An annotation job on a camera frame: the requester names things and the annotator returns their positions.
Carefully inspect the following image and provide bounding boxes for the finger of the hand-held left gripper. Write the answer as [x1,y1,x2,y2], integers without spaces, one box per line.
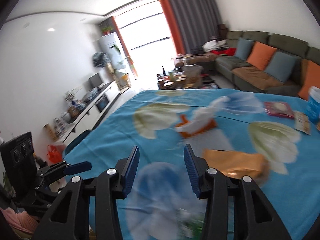
[37,161,92,176]
[37,174,70,190]

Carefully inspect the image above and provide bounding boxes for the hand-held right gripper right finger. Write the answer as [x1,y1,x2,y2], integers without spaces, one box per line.
[184,144,292,240]

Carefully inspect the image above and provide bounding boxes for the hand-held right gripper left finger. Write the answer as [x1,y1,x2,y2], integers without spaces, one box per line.
[31,145,140,240]

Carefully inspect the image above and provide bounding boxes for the small orange peel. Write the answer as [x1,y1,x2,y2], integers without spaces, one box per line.
[192,120,218,137]

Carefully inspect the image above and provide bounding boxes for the green houseplant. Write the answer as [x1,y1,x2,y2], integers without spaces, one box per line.
[1,171,13,193]

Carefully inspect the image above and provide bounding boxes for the orange plastic bag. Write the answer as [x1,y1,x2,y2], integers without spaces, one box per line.
[47,144,64,163]

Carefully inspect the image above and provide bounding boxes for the large gold wrapper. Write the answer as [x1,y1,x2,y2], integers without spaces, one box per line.
[202,149,272,180]

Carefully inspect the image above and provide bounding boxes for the blue floral tablecloth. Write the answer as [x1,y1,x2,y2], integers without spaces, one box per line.
[62,89,320,240]

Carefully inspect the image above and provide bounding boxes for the small wooden box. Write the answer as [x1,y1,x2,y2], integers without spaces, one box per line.
[44,123,57,140]

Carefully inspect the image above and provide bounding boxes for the crushed clear plastic bottle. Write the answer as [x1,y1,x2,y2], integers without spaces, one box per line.
[175,209,208,240]

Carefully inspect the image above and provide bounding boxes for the small white foam net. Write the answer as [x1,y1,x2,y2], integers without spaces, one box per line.
[175,96,230,134]

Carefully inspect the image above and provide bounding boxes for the white black TV cabinet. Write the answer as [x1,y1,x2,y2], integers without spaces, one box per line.
[44,81,120,143]

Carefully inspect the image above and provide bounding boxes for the vase with flowers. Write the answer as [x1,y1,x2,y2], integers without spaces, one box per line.
[64,90,77,105]

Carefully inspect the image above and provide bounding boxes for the clear plastic bag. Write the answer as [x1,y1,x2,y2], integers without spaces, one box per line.
[84,90,98,103]

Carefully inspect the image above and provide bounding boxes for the black monitor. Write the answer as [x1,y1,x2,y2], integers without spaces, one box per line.
[88,72,104,89]

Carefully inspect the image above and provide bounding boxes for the cluttered coffee table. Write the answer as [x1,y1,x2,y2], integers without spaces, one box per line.
[156,72,220,90]

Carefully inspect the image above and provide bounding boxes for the brown paper bag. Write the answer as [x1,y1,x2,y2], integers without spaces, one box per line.
[182,65,203,85]

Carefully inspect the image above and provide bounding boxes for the red snack packet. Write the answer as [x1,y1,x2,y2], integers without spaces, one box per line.
[264,101,295,119]

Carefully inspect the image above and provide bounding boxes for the tall leafy plant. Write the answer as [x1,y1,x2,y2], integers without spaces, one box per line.
[110,44,131,85]

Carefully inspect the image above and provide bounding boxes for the green brown sofa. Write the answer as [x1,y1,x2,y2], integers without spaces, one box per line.
[175,30,320,98]

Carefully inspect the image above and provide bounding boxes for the fan with patterned cover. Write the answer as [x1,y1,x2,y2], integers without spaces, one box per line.
[92,52,110,68]

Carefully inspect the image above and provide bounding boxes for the beige snack packet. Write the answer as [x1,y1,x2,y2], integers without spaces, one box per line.
[294,111,312,135]

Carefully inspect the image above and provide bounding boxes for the narrow grey orange curtain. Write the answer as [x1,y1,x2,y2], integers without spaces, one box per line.
[99,16,138,80]

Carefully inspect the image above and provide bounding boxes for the large window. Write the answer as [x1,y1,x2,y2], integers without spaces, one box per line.
[115,12,180,88]

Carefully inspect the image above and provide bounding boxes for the white standing air conditioner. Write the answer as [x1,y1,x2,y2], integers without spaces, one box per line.
[97,32,130,80]

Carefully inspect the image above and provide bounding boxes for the red cloth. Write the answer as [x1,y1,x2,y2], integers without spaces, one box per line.
[211,48,237,56]

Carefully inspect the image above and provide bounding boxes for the white folded clothes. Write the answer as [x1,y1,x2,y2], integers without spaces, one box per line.
[202,40,227,52]

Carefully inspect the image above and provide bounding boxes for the small blue cushion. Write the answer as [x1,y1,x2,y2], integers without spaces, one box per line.
[235,37,255,60]

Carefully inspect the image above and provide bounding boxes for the small orange cushion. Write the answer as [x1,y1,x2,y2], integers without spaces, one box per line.
[246,42,277,71]

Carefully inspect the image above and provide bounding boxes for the large blue cushion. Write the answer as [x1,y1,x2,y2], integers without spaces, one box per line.
[264,51,298,83]

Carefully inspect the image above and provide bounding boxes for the blue paper cup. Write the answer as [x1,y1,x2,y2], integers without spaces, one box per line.
[304,85,320,124]

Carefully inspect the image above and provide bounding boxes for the brown boxes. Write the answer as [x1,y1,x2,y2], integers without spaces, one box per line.
[217,24,229,40]

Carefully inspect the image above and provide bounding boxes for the large orange cushion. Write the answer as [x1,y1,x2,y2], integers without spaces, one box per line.
[298,60,320,100]

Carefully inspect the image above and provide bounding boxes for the wide grey orange curtain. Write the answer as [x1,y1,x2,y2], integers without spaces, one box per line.
[159,0,223,55]

